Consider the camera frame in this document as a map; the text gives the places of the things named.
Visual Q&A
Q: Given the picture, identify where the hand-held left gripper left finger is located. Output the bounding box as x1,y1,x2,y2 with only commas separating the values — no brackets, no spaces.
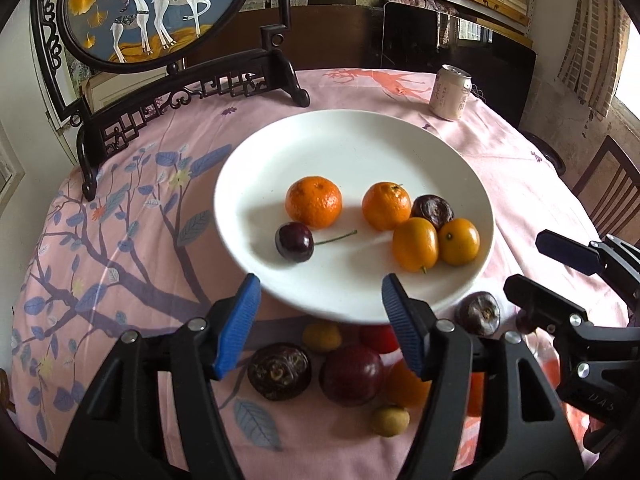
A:
56,272,263,480

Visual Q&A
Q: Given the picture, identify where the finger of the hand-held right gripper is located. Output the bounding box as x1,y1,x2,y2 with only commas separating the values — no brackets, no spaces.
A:
535,229,640,313
502,274,640,361

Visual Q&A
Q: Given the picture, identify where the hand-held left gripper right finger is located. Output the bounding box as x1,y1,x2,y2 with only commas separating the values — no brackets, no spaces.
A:
381,272,586,480

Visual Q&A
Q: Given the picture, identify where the dark water chestnut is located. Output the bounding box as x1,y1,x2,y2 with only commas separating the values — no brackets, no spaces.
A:
455,291,502,337

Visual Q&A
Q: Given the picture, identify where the white round plate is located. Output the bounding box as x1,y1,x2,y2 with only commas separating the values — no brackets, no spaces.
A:
214,109,497,325

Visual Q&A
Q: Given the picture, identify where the red cherry tomato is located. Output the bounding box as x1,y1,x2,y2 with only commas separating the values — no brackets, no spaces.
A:
358,325,400,355

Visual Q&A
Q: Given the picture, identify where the orange fruit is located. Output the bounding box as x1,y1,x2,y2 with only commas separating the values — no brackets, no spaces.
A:
383,358,433,409

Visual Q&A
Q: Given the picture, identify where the dark passion fruit on table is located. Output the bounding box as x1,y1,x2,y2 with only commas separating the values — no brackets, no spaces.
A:
247,342,313,401

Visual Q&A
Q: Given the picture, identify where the dark red plum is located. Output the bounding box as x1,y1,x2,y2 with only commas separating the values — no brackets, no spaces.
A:
319,343,386,408

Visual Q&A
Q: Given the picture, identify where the yellow kumquat under plate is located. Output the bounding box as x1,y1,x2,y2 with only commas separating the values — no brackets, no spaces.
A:
301,322,344,354

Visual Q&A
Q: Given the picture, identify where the oval orange kumquat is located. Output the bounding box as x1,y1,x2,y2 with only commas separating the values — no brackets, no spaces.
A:
392,217,440,274

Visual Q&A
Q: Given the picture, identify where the brown wooden chair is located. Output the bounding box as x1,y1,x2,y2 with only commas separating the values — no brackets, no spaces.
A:
571,135,640,243

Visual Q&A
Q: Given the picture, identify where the yellow-brown longan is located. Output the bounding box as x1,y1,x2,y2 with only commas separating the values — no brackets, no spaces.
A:
370,405,411,438

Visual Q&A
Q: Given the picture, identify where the round orange kumquat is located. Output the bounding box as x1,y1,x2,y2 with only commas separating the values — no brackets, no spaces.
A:
438,218,481,267

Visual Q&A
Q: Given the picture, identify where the pink printed tablecloth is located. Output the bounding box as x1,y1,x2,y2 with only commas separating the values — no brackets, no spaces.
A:
10,67,632,480

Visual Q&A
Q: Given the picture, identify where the dark red cherry with stem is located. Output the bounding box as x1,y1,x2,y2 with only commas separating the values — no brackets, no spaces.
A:
274,221,358,262

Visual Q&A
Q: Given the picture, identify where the black round chair back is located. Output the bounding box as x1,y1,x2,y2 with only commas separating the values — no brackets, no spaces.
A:
520,131,567,177

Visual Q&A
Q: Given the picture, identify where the wrinkled purple passion fruit on plate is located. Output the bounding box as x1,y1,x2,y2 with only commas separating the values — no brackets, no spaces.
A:
411,194,455,231

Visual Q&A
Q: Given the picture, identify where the small mandarin orange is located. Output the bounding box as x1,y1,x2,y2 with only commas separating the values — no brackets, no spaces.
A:
361,181,412,232

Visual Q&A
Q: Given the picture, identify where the large mandarin orange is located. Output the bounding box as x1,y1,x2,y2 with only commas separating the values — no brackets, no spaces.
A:
285,175,344,229

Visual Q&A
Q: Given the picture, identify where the pink drink can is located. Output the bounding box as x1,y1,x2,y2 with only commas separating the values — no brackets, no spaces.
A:
429,64,473,122

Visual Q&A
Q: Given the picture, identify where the bamboo blind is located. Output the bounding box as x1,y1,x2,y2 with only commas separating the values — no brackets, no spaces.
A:
556,0,632,117

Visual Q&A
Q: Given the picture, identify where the beige box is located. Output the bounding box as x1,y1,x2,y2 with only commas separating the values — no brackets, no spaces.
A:
80,71,168,113

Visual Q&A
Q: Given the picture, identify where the deer picture screen black stand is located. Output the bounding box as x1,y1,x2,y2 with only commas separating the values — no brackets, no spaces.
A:
30,0,311,202

